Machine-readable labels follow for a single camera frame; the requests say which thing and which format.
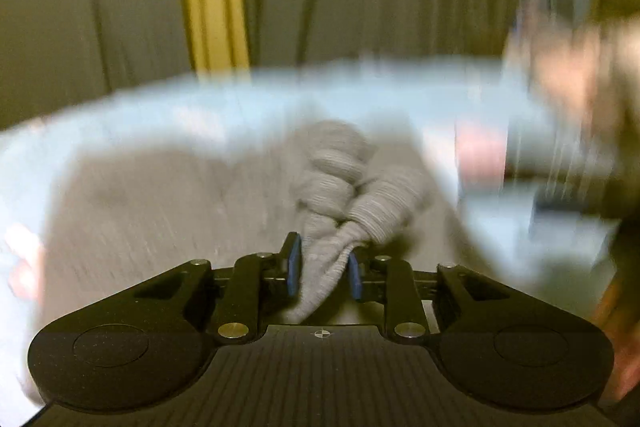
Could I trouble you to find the grey knit pants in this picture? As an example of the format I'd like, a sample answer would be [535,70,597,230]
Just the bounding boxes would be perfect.
[35,120,490,327]

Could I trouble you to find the blurred right gripper device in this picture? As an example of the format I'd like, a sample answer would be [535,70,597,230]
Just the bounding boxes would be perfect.
[454,0,640,393]

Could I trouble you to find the light blue cartoon bedsheet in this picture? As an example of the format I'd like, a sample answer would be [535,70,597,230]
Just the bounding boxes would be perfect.
[1,57,596,426]

